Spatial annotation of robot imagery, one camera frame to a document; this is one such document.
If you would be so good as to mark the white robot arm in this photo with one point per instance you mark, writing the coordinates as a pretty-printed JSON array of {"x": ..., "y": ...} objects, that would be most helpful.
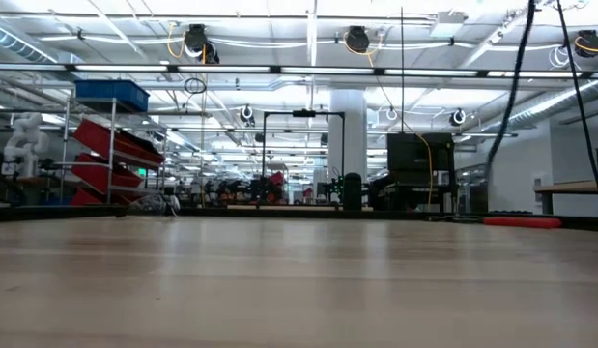
[{"x": 25, "y": 140}]

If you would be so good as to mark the black background robot arm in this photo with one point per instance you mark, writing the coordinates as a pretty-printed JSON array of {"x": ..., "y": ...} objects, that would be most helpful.
[
  {"x": 336, "y": 186},
  {"x": 260, "y": 188}
]

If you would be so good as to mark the black cylinder stand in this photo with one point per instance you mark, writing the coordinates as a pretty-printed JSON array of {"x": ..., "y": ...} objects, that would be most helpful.
[{"x": 352, "y": 191}]

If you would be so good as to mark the white square column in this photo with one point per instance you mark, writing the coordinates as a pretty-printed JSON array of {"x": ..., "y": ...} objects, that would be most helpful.
[{"x": 348, "y": 135}]

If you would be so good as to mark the black monitor cart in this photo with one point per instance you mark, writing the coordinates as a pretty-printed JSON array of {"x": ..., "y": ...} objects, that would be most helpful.
[{"x": 414, "y": 152}]

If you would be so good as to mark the red plastic storage bin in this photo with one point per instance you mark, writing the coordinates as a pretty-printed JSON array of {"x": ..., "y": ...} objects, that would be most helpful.
[
  {"x": 95, "y": 174},
  {"x": 83, "y": 198},
  {"x": 105, "y": 137}
]

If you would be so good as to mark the blue plastic storage bin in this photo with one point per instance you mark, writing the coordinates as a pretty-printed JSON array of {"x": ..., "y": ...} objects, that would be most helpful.
[{"x": 110, "y": 94}]

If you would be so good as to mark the metal shelf rack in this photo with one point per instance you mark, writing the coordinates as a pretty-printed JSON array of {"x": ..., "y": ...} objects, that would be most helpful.
[{"x": 65, "y": 145}]

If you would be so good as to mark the wooden table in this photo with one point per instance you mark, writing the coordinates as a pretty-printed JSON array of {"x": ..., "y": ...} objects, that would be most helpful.
[{"x": 559, "y": 187}]

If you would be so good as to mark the thin black slanted pole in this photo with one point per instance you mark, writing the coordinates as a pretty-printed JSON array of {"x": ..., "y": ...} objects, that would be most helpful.
[{"x": 579, "y": 96}]

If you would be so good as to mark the black background station frame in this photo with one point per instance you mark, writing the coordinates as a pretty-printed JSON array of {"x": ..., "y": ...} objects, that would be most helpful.
[{"x": 303, "y": 113}]

